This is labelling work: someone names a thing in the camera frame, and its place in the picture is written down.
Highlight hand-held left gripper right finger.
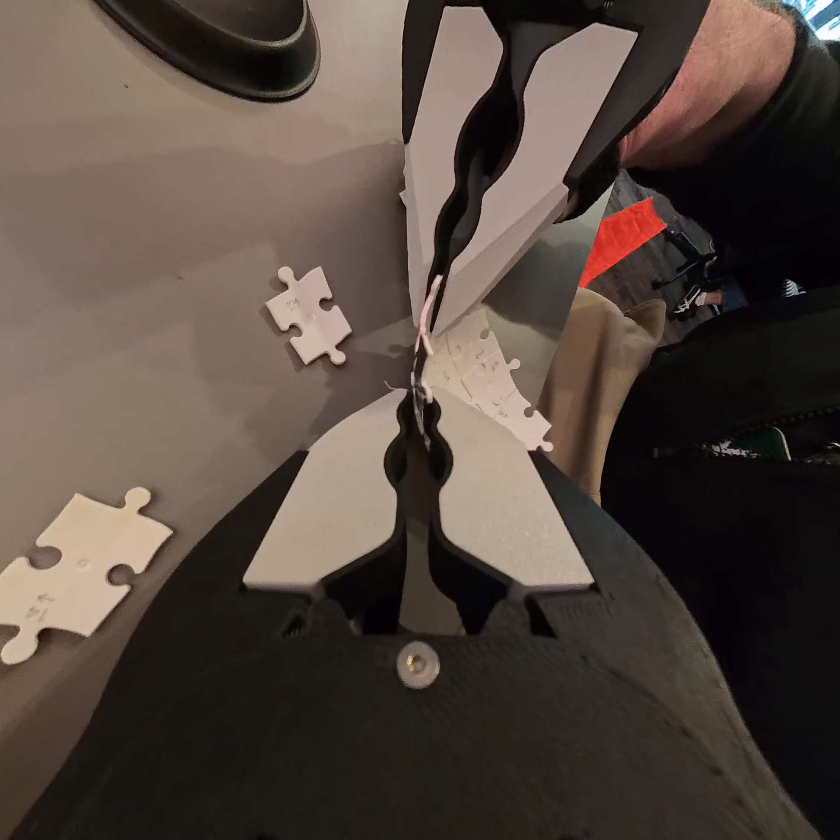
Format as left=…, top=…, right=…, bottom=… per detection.
left=428, top=390, right=596, bottom=599

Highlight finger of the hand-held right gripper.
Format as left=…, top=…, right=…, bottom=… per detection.
left=435, top=23, right=642, bottom=333
left=401, top=5, right=506, bottom=327

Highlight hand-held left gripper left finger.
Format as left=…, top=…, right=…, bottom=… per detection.
left=241, top=387, right=409, bottom=597

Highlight partly built white puzzle ball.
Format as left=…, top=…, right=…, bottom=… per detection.
left=410, top=274, right=555, bottom=454

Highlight white puzzle piece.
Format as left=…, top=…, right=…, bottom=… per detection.
left=264, top=265, right=353, bottom=366
left=0, top=486, right=175, bottom=665

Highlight person's right forearm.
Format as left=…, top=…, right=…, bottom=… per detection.
left=620, top=20, right=840, bottom=309

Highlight person's right hand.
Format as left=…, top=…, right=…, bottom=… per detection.
left=617, top=12, right=798, bottom=173

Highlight orange red sheet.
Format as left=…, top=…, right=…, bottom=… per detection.
left=579, top=196, right=668, bottom=288

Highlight person's beige trousers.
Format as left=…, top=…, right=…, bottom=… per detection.
left=538, top=287, right=668, bottom=508

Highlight black white shoe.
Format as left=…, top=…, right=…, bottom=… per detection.
left=668, top=287, right=726, bottom=321

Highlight black round bowl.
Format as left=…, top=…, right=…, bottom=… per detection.
left=95, top=0, right=322, bottom=101

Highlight person's black jacket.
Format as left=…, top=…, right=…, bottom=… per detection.
left=600, top=289, right=840, bottom=840

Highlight black metal frame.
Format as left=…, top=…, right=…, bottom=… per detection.
left=651, top=226, right=731, bottom=291

